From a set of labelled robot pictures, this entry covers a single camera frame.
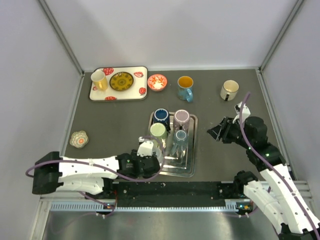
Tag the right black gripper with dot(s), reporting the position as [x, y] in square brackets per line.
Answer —
[226, 124]

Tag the teal mug white inside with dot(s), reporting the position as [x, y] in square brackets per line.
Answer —
[180, 141]

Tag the purple mug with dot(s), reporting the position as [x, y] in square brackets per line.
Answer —
[181, 120]

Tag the cream beige mug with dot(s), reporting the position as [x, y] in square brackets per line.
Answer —
[229, 90]

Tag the light green mug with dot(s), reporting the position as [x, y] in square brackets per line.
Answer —
[159, 131]

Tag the dark blue mug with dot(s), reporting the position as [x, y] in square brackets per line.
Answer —
[161, 115]

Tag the blue mug orange inside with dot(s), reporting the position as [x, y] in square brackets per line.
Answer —
[185, 88]

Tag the light blue mug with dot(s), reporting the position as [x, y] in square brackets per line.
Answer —
[158, 153]

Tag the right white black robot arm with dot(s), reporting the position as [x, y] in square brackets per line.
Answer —
[282, 203]

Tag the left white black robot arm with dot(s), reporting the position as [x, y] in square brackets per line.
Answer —
[56, 173]

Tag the yellow white mug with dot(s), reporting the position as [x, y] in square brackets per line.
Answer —
[99, 80]

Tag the silver metal tray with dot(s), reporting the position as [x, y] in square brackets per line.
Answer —
[181, 164]

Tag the red patterned small bowl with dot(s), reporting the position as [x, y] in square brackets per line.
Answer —
[157, 82]

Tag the white strawberry rectangular plate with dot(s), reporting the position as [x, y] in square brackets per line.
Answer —
[137, 91]

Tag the yellow green patterned saucer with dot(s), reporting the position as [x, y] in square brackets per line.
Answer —
[121, 81]

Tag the small floral dish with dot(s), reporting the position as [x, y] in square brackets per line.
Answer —
[79, 139]

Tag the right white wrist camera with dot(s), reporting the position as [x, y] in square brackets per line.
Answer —
[242, 112]

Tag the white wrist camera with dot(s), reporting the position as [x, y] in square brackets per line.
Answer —
[145, 148]
[242, 112]

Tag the grey slotted cable duct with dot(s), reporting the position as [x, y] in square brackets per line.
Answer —
[90, 206]

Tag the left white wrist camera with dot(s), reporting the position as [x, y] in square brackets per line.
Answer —
[145, 148]

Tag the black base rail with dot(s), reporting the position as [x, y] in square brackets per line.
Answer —
[169, 194]

